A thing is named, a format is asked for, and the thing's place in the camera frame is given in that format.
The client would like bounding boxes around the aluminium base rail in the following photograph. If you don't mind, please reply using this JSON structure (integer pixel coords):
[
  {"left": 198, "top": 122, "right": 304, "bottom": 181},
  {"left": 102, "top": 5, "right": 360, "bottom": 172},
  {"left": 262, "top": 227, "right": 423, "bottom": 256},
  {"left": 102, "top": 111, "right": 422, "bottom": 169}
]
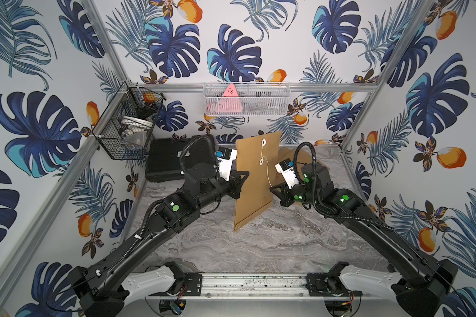
[{"left": 150, "top": 271, "right": 413, "bottom": 301}]

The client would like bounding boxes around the black wire basket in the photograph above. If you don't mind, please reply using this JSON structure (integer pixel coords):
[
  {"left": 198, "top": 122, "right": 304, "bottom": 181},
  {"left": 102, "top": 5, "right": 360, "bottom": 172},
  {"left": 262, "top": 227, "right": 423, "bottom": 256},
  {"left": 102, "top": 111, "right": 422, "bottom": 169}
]
[{"left": 92, "top": 82, "right": 166, "bottom": 162}]

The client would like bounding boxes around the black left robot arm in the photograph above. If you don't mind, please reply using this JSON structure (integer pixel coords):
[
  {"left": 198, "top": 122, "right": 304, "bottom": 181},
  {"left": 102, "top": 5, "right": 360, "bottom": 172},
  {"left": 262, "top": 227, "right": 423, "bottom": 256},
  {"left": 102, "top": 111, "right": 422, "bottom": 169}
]
[{"left": 67, "top": 136, "right": 250, "bottom": 316}]

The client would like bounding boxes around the pink triangle item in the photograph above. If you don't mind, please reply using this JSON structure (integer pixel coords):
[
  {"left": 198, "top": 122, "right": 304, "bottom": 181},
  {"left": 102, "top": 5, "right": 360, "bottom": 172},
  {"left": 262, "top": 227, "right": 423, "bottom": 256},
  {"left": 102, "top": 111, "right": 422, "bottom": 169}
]
[{"left": 216, "top": 83, "right": 244, "bottom": 114}]

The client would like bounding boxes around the clear white mesh wall basket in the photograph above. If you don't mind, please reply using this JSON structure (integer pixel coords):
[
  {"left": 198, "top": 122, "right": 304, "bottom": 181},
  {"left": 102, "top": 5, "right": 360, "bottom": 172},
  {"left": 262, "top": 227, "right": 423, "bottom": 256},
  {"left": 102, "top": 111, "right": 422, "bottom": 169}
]
[{"left": 202, "top": 82, "right": 292, "bottom": 117}]

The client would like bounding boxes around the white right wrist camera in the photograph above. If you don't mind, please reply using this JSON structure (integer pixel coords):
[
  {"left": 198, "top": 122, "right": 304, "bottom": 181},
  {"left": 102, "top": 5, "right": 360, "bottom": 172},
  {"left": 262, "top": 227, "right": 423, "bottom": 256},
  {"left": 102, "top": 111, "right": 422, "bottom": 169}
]
[{"left": 275, "top": 158, "right": 299, "bottom": 189}]

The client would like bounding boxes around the white file bag string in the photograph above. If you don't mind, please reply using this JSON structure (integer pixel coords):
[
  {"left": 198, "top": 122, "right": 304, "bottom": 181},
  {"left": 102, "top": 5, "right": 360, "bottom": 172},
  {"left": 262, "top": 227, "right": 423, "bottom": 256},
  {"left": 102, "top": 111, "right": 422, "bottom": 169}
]
[{"left": 258, "top": 139, "right": 274, "bottom": 188}]

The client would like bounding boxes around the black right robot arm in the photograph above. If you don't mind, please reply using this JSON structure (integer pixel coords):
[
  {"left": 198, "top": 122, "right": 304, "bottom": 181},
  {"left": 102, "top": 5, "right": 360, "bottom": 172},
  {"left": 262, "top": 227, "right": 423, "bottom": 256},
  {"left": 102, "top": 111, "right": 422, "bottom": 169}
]
[{"left": 270, "top": 142, "right": 458, "bottom": 316}]

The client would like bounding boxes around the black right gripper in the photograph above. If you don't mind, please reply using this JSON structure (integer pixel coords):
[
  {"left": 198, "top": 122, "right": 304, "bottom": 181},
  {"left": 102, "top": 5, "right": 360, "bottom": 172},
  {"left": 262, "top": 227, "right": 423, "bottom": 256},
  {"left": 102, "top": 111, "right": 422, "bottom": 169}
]
[{"left": 268, "top": 178, "right": 321, "bottom": 208}]

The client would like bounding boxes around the black plastic tool case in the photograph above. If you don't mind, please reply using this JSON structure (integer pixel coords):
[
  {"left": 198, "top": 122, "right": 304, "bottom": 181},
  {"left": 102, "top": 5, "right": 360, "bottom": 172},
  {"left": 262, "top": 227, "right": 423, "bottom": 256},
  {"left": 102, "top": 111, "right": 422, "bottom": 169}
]
[{"left": 145, "top": 136, "right": 215, "bottom": 183}]

